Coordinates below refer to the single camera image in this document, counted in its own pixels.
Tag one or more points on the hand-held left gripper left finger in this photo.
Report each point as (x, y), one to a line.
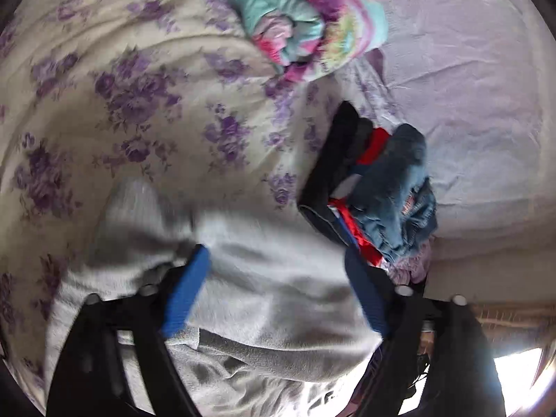
(186, 291)

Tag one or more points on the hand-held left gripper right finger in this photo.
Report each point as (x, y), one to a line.
(365, 295)

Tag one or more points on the grey sweatshirt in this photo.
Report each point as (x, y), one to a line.
(269, 278)

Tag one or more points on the pink purple cloth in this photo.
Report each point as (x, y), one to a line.
(408, 269)

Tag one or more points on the blue folded jeans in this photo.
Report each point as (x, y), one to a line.
(391, 182)

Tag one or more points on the black folded garment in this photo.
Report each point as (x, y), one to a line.
(334, 152)

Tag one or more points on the red folded garment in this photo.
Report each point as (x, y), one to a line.
(380, 141)

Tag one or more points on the purple floral bedspread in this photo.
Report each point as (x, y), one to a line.
(130, 95)

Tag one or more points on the lilac bed sheet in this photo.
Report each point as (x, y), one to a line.
(469, 95)

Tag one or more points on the colourful folded blanket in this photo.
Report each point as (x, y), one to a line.
(295, 21)

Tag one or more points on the wooden bed frame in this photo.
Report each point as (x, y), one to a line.
(508, 317)

